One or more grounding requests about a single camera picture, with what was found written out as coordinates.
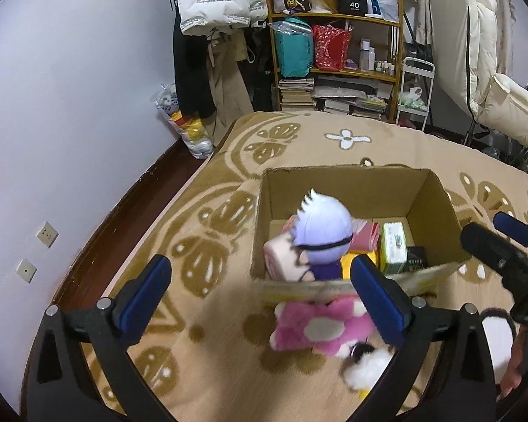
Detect teal bag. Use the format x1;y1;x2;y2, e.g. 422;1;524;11
272;17;314;78

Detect white trolley cart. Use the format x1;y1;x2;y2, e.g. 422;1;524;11
395;56;436;130

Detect white reclining chair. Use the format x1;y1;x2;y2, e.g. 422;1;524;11
429;0;528;147

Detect yellow plush toy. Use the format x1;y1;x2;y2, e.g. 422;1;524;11
339;250;380;281

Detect red gift bag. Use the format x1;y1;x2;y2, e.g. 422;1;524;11
312;25;352;71

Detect wooden shelf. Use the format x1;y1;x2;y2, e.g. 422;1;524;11
268;0;405;122

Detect purple haired plush doll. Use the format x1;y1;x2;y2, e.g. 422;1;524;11
290;188;353;281

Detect green tissue pack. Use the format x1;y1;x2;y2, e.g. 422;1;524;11
378;222;407;275

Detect beige patterned carpet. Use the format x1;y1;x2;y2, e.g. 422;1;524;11
81;109;528;422

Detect stack of books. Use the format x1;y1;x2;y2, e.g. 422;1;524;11
278;77;315;111

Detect pink white plush toy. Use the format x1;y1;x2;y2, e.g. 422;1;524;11
269;296;376;358

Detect beige hanging coat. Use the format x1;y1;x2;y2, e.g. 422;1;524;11
205;31;253;147

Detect black hanging garment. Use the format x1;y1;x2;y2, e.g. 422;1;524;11
170;0;216;119

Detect person's hand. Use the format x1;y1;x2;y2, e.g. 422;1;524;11
500;325;528;397

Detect pink swirl roll plush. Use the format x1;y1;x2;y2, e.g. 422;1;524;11
263;232;308;282

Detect black box with 40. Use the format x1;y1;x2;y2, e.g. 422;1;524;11
338;0;368;16

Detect open cardboard box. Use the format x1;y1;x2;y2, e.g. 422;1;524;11
251;165;469;305

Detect plastic bag of toys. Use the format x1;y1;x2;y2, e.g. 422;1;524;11
152;84;213;159

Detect pink towel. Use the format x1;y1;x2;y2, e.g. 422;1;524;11
282;212;381;252

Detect white wall socket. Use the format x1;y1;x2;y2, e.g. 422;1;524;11
36;222;59;249
16;259;37;283

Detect white fluffy duck plush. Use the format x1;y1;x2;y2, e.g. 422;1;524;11
342;343;393;401

